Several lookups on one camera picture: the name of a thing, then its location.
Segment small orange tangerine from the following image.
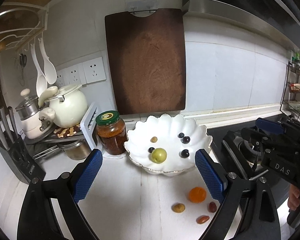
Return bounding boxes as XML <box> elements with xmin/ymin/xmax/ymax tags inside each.
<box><xmin>188</xmin><ymin>187</ymin><xmax>206</xmax><ymax>203</ymax></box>

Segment red-brown jujube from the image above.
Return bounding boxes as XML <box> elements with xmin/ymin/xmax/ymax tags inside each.
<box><xmin>208</xmin><ymin>202</ymin><xmax>217</xmax><ymax>213</ymax></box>

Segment orange-brown date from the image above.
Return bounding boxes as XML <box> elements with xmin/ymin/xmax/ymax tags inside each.
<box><xmin>196</xmin><ymin>215</ymin><xmax>210</xmax><ymax>224</ymax></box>

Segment green plum fruit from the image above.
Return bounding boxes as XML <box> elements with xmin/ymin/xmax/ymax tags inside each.
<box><xmin>151</xmin><ymin>148</ymin><xmax>167</xmax><ymax>164</ymax></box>

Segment person right hand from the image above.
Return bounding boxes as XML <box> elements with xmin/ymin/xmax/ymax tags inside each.
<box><xmin>288</xmin><ymin>184</ymin><xmax>300</xmax><ymax>211</ymax></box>

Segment small glass jar brown contents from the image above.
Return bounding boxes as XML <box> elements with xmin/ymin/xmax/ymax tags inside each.
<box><xmin>58</xmin><ymin>140</ymin><xmax>91</xmax><ymax>160</ymax></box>

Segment gas stove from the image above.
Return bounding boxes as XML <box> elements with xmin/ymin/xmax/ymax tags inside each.
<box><xmin>208</xmin><ymin>123</ymin><xmax>300</xmax><ymax>239</ymax></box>

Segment glass jar green lid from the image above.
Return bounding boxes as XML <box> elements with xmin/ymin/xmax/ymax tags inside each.
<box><xmin>96</xmin><ymin>111</ymin><xmax>127</xmax><ymax>155</ymax></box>

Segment white slotted rack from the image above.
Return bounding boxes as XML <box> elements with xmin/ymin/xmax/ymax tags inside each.
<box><xmin>80</xmin><ymin>102</ymin><xmax>98</xmax><ymax>150</ymax></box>

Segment wooden trivet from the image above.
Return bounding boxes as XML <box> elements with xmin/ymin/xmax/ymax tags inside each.
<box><xmin>53</xmin><ymin>124</ymin><xmax>81</xmax><ymax>138</ymax></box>

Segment dark grape in bowl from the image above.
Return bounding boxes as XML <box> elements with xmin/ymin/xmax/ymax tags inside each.
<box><xmin>181</xmin><ymin>136</ymin><xmax>191</xmax><ymax>144</ymax></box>

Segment metal corner shelf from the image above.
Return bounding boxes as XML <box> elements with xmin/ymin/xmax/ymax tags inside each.
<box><xmin>24</xmin><ymin>127</ymin><xmax>85</xmax><ymax>160</ymax></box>

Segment white scalloped fruit bowl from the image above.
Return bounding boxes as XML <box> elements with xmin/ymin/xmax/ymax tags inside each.
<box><xmin>124</xmin><ymin>113</ymin><xmax>213</xmax><ymax>177</ymax></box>

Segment cream ceramic pot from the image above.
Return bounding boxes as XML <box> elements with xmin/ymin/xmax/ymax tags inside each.
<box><xmin>38</xmin><ymin>84</ymin><xmax>88</xmax><ymax>128</ymax></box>

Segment black knife block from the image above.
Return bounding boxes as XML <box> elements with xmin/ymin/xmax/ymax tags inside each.
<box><xmin>0</xmin><ymin>106</ymin><xmax>46</xmax><ymax>184</ymax></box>

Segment small white steamer pot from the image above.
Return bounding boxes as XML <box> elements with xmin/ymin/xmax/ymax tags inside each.
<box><xmin>15</xmin><ymin>88</ymin><xmax>53</xmax><ymax>140</ymax></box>

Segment white hanging spoon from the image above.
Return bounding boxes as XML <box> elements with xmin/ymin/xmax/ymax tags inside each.
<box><xmin>31</xmin><ymin>44</ymin><xmax>47</xmax><ymax>97</ymax></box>

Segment white hanging rice paddle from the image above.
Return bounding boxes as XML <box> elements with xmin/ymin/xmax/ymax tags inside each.
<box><xmin>38</xmin><ymin>37</ymin><xmax>57</xmax><ymax>85</ymax></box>

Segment steel range hood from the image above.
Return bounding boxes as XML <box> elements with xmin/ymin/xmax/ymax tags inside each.
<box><xmin>183</xmin><ymin>0</ymin><xmax>300</xmax><ymax>51</ymax></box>

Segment dark wooden cutting board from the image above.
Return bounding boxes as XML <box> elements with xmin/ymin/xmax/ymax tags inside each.
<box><xmin>104</xmin><ymin>9</ymin><xmax>186</xmax><ymax>115</ymax></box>

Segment black wire spice rack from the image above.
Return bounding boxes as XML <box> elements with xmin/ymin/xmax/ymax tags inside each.
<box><xmin>280</xmin><ymin>52</ymin><xmax>300</xmax><ymax>122</ymax></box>

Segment white wall socket panel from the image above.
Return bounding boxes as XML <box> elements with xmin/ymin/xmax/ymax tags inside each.
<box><xmin>55</xmin><ymin>57</ymin><xmax>106</xmax><ymax>87</ymax></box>

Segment white wall shelf rack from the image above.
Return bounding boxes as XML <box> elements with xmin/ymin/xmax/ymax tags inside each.
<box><xmin>0</xmin><ymin>0</ymin><xmax>52</xmax><ymax>52</ymax></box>

